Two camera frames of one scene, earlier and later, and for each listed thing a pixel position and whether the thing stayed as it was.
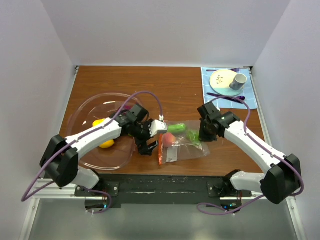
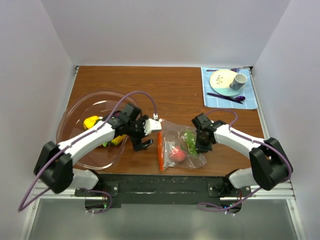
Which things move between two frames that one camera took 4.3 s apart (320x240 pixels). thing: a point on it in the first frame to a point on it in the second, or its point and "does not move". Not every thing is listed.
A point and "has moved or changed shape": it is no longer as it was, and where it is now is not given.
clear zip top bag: x=181 y=141 has moved or changed shape
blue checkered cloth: x=248 y=94 does not move
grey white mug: x=238 y=82 does not move
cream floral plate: x=220 y=81 does not move
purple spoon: x=239 y=98 does not move
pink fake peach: x=168 y=138 to x=176 y=154
